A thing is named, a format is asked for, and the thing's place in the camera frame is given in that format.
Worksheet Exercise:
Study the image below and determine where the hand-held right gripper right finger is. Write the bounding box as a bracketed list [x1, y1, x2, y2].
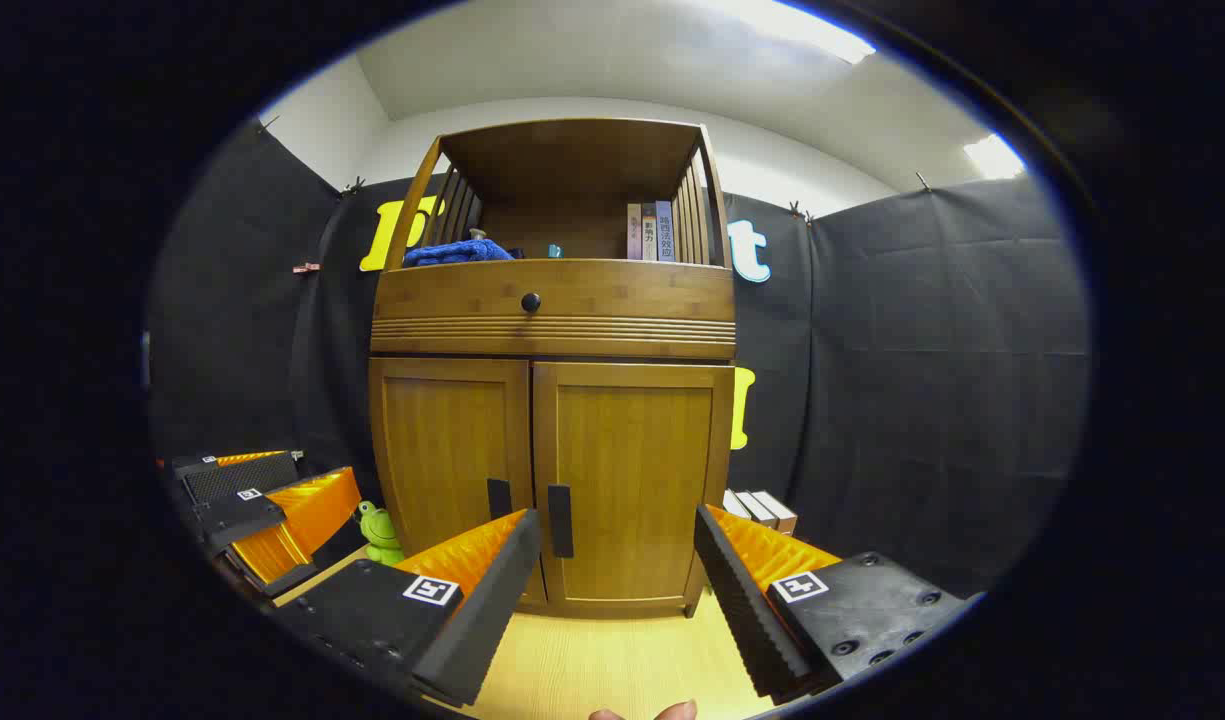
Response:
[694, 503, 973, 704]

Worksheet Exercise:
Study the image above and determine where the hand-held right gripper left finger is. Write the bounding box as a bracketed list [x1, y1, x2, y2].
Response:
[272, 508, 543, 709]

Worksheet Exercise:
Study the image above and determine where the wooden cabinet door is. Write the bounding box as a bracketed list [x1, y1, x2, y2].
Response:
[532, 362, 735, 613]
[369, 357, 548, 606]

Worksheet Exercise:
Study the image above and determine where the wooden double-door shoe cabinet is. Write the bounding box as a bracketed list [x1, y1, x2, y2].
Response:
[368, 118, 738, 619]

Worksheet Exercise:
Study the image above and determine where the wooden cabinet drawer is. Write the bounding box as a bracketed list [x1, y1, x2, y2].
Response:
[372, 259, 738, 361]

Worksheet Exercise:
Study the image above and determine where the green frog toy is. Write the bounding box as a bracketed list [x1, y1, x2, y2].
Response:
[357, 500, 405, 567]

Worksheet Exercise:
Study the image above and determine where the brown book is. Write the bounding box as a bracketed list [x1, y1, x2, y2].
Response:
[752, 489, 799, 537]

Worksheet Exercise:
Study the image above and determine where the black backdrop cloth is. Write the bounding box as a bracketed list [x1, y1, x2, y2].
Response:
[147, 120, 1091, 601]

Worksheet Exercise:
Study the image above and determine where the blue cloth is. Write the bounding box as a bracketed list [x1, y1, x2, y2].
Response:
[402, 238, 515, 268]

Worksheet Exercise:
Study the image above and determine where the small ceiling light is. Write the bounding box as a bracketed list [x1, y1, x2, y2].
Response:
[962, 133, 1028, 181]

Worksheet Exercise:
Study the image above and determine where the long ceiling light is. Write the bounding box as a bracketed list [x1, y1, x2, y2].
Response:
[737, 0, 878, 66]

